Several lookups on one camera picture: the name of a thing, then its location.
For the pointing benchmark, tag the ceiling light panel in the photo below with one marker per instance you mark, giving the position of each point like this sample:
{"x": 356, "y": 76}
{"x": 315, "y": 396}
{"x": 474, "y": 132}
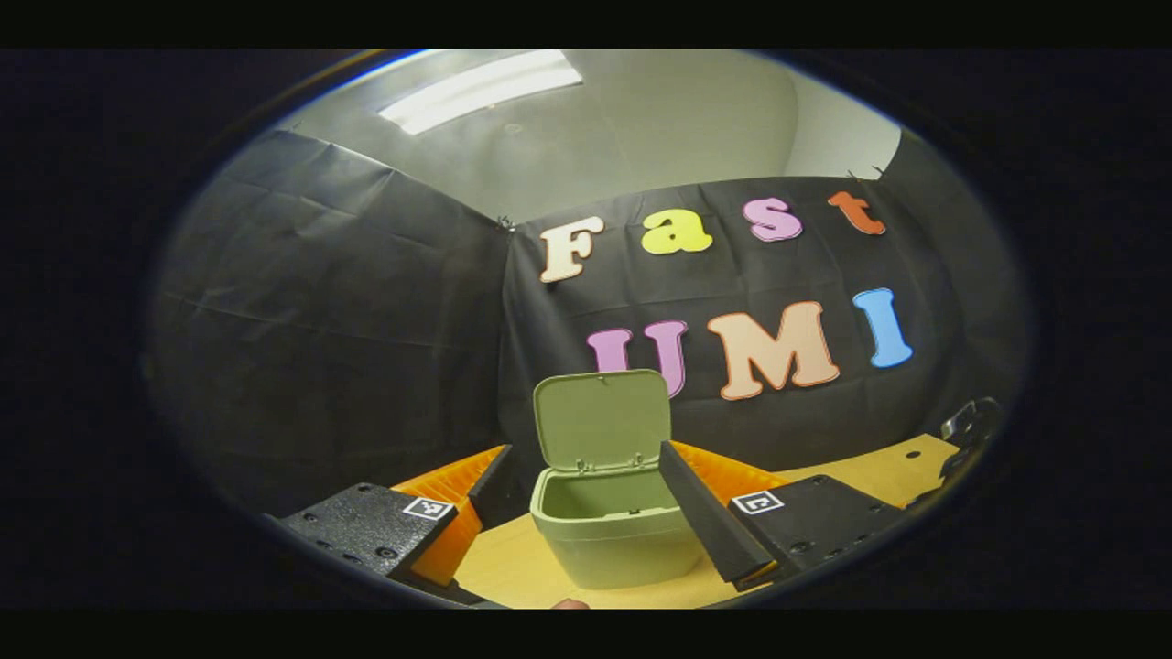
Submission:
{"x": 476, "y": 91}

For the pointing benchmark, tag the black backdrop cloth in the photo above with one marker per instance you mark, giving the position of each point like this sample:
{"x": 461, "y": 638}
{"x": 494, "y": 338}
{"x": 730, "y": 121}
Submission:
{"x": 320, "y": 348}

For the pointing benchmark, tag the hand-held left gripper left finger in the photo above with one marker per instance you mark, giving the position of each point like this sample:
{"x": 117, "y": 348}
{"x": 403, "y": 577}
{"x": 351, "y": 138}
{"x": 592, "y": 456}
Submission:
{"x": 492, "y": 485}

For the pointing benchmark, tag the wooden desktop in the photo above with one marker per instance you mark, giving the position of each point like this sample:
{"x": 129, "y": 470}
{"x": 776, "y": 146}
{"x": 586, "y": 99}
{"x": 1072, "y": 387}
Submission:
{"x": 513, "y": 567}

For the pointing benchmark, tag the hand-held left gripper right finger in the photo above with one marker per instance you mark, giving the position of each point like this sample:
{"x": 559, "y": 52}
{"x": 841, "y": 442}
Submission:
{"x": 705, "y": 522}

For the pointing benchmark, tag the green desktop garbage bin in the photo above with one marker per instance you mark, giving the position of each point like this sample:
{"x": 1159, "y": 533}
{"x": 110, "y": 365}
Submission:
{"x": 604, "y": 540}

